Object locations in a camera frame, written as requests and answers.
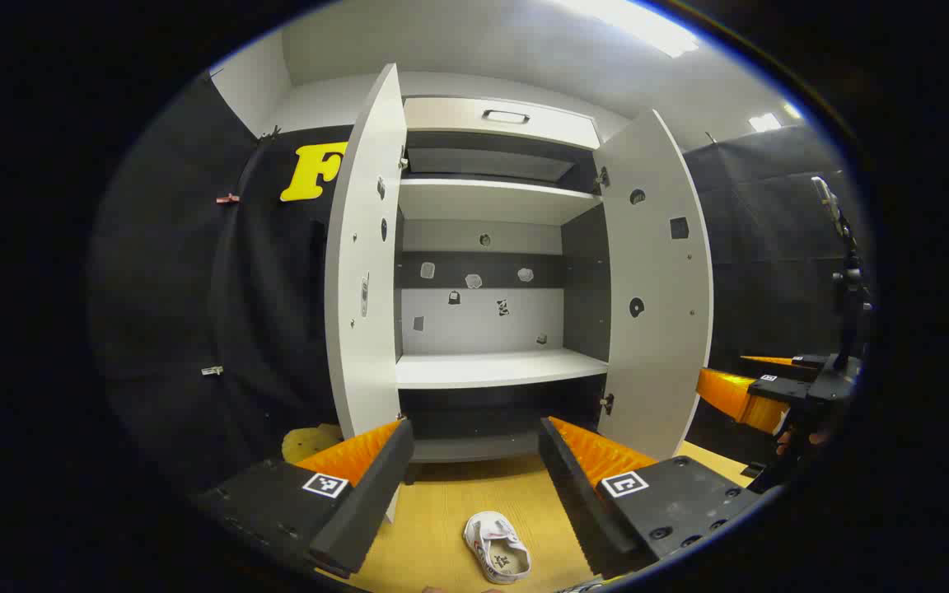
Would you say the white cabinet door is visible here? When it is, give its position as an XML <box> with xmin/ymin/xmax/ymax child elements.
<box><xmin>592</xmin><ymin>109</ymin><xmax>714</xmax><ymax>462</ymax></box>
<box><xmin>325</xmin><ymin>63</ymin><xmax>408</xmax><ymax>524</ymax></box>

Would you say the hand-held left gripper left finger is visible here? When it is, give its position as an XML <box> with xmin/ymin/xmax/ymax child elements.
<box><xmin>194</xmin><ymin>418</ymin><xmax>415</xmax><ymax>579</ymax></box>

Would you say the white and grey shoe cabinet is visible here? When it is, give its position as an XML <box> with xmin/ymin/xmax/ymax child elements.
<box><xmin>392</xmin><ymin>70</ymin><xmax>615</xmax><ymax>485</ymax></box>

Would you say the white cabinet drawer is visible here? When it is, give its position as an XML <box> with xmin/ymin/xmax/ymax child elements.
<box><xmin>403</xmin><ymin>96</ymin><xmax>601</xmax><ymax>151</ymax></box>

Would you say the black stand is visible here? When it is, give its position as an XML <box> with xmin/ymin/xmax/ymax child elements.
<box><xmin>811</xmin><ymin>175</ymin><xmax>875</xmax><ymax>371</ymax></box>

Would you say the white canvas shoe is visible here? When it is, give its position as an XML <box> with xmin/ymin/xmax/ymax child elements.
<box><xmin>463</xmin><ymin>511</ymin><xmax>532</xmax><ymax>586</ymax></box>

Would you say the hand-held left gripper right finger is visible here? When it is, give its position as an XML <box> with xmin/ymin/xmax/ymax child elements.
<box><xmin>538</xmin><ymin>416</ymin><xmax>772</xmax><ymax>579</ymax></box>

